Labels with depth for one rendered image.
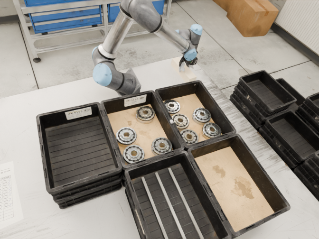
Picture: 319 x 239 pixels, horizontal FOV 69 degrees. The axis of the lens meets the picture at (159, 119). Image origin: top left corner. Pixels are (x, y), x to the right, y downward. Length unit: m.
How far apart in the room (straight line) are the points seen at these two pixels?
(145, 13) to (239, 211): 0.98
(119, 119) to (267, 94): 1.41
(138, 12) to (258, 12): 2.78
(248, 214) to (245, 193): 0.10
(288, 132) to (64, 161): 1.75
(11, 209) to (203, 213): 0.85
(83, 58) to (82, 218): 2.15
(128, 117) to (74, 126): 0.28
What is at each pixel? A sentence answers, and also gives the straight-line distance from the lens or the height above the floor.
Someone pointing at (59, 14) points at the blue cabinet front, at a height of 0.49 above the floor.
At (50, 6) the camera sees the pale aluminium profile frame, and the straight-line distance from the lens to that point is 2.72.
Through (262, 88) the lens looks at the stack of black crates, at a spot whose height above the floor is 0.49.
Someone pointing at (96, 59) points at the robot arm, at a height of 0.94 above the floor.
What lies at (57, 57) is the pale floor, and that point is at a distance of 3.05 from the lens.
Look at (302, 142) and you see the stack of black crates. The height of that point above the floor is 0.38.
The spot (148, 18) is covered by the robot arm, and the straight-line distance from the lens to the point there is 1.16.
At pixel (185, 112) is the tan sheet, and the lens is 1.35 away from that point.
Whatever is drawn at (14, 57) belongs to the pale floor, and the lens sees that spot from 3.18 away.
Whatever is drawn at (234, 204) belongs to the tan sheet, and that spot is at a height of 0.83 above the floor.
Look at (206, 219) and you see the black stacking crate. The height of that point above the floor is 0.83.
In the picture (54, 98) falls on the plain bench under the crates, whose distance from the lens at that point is 1.59.
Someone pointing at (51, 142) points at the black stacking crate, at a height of 0.83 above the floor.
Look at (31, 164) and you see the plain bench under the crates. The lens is 1.36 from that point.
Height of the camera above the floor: 1.84
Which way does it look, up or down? 52 degrees down
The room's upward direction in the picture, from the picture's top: 11 degrees clockwise
